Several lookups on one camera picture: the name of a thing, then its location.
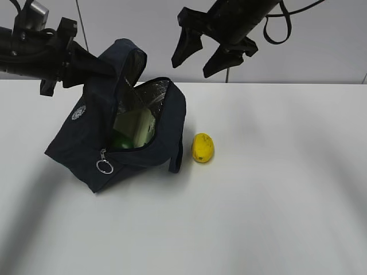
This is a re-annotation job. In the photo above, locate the glass container with green lid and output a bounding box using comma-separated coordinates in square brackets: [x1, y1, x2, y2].
[113, 108, 155, 148]

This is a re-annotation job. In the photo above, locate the green cucumber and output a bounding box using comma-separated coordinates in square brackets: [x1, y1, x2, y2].
[111, 129, 134, 149]

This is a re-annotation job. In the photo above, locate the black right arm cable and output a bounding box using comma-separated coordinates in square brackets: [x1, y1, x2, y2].
[263, 0, 325, 45]

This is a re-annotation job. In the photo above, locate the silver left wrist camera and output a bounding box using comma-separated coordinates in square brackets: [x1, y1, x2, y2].
[14, 0, 49, 31]

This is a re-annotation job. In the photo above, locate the yellow lemon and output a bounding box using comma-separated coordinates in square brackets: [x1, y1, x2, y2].
[191, 133, 214, 163]

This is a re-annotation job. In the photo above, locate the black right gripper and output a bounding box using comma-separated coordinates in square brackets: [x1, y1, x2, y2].
[171, 0, 259, 78]

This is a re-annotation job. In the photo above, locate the navy blue lunch bag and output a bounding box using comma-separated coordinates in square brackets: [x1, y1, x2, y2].
[45, 38, 186, 193]

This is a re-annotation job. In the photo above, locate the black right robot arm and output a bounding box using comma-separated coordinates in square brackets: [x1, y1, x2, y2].
[171, 0, 291, 78]

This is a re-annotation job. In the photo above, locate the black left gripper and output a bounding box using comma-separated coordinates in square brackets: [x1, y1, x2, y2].
[11, 17, 115, 96]

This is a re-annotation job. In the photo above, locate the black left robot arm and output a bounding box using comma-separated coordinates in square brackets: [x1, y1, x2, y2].
[1, 18, 115, 97]

